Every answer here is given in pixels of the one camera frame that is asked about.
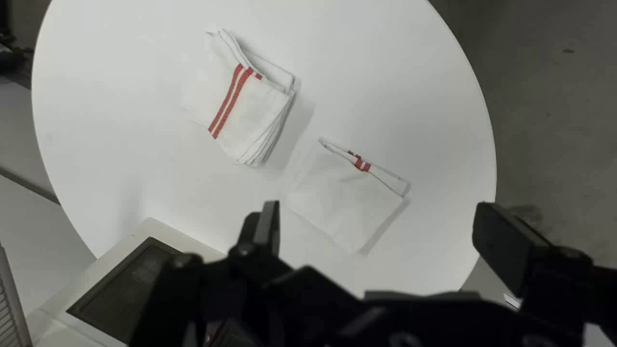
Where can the round white table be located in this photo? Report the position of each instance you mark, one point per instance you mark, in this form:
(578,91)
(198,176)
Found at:
(362,118)

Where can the folded white towel red stripes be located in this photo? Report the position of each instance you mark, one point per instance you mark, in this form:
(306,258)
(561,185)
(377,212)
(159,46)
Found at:
(239,98)

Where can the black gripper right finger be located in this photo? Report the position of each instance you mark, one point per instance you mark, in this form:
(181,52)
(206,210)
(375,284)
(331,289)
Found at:
(508,245)

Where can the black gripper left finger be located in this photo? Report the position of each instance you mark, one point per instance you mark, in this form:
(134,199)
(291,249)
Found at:
(260,239)

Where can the left ribbed glass cabinet door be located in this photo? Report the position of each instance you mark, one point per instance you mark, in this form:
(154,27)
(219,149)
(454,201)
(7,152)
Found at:
(117,303)

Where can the folded white towel small red mark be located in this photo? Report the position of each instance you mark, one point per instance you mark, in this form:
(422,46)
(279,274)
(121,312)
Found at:
(345,195)

